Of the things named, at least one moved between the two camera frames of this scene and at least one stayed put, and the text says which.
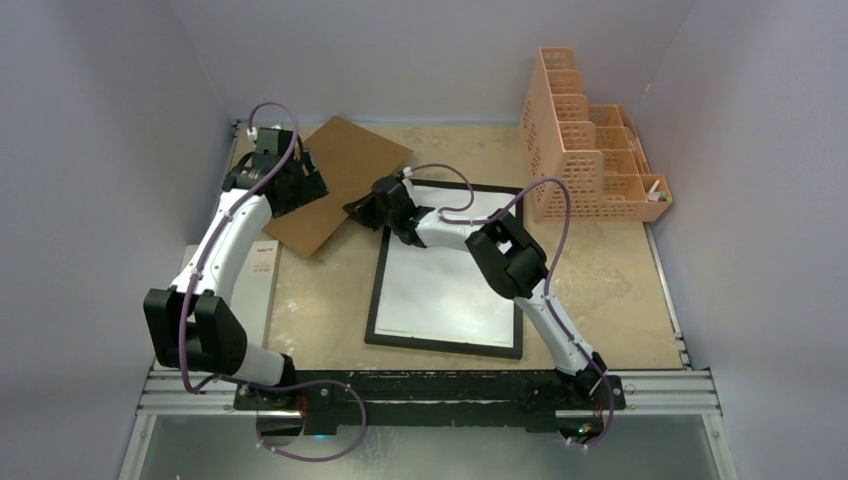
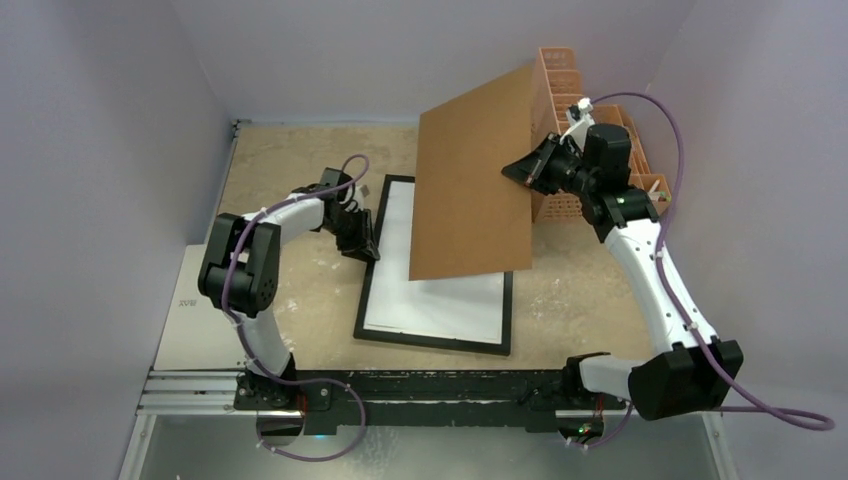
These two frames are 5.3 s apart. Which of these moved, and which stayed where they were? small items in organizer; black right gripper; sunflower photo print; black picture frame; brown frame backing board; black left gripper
Moved: brown frame backing board; black left gripper; black picture frame; black right gripper
Stayed: sunflower photo print; small items in organizer
